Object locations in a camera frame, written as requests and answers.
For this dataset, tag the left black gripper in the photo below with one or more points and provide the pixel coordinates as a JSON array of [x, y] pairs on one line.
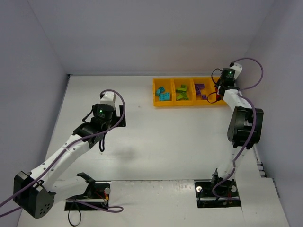
[[121, 116]]

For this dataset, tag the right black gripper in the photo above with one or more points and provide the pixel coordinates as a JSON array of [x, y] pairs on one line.
[[219, 86]]

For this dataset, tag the cupcake purple lego piece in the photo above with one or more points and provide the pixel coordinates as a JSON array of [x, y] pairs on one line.
[[200, 86]]

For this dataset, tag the long green lego brick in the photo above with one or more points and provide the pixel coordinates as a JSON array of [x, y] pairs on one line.
[[181, 89]]

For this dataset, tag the dark teal square brick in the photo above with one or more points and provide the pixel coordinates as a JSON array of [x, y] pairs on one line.
[[159, 91]]

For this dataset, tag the long teal lego brick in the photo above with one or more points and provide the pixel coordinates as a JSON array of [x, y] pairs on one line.
[[162, 99]]

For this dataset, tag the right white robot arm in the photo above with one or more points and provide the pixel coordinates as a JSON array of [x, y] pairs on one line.
[[245, 126]]

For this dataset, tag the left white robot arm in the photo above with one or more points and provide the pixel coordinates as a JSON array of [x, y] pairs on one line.
[[39, 189]]

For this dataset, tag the yellow divided container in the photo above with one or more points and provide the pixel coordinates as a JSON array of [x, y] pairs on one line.
[[170, 85]]

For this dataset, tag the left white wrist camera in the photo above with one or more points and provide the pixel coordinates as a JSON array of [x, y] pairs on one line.
[[108, 98]]

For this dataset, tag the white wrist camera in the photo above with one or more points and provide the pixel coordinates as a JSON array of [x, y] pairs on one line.
[[237, 67], [108, 98]]

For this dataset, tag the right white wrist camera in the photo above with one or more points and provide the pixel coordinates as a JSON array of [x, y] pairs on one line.
[[237, 67]]

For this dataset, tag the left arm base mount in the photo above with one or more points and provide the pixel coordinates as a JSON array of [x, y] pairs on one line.
[[95, 194]]

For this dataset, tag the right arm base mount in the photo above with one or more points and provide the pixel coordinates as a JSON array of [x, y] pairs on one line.
[[227, 195]]

